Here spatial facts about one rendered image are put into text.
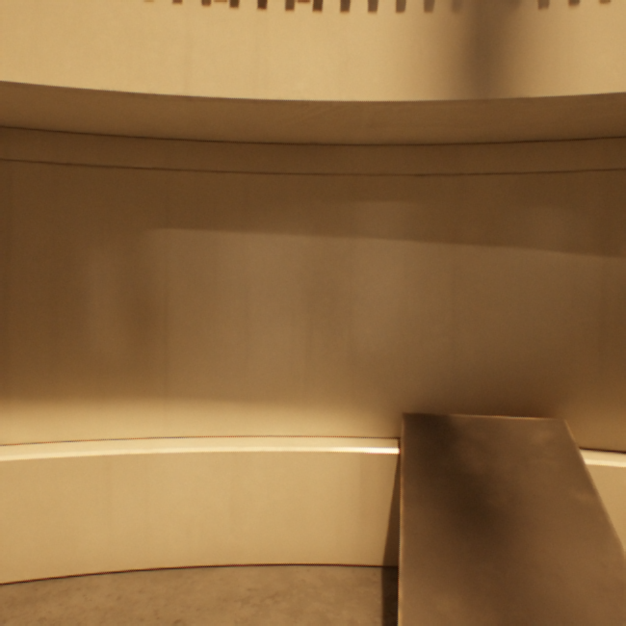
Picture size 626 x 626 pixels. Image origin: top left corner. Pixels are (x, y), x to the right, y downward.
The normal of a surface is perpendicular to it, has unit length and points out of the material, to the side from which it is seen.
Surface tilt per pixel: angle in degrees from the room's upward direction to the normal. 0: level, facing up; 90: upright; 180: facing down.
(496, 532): 25
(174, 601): 0
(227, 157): 90
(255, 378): 90
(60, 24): 90
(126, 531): 90
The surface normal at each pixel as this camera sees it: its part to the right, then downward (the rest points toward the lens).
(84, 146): 0.27, 0.03
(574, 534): -0.07, -0.90
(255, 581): 0.01, -1.00
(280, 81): 0.04, 0.03
